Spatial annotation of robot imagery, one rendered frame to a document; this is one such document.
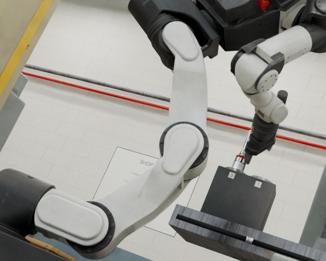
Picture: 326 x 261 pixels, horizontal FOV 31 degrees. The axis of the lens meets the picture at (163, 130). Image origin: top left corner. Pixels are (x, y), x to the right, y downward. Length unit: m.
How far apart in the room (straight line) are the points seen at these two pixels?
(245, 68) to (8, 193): 0.75
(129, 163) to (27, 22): 4.55
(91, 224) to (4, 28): 1.50
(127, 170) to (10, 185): 5.67
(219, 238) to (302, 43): 0.73
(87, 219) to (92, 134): 6.17
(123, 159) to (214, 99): 1.35
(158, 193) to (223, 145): 5.46
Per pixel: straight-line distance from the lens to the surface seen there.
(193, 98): 1.76
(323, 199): 2.59
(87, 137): 7.79
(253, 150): 2.08
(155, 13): 1.88
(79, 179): 7.57
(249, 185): 2.16
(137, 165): 7.32
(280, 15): 1.89
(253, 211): 2.13
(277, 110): 1.90
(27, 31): 3.03
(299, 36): 1.80
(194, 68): 1.77
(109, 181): 7.38
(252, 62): 1.73
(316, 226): 2.56
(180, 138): 1.66
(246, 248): 2.06
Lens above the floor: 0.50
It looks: 18 degrees up
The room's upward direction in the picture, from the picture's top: 24 degrees clockwise
